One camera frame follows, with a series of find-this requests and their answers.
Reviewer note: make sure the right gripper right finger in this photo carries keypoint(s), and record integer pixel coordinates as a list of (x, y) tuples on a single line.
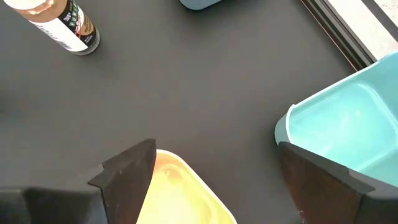
[(320, 193)]

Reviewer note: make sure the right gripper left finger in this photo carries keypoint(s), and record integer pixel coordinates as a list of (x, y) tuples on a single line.
[(124, 186)]

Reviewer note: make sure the tan lid furikake jar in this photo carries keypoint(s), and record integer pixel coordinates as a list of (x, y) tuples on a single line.
[(62, 28)]

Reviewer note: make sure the coral orange plastic bin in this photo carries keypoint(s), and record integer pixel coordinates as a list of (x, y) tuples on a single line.
[(180, 199)]

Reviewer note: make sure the teal plastic bin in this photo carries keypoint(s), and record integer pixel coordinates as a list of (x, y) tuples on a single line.
[(342, 124)]

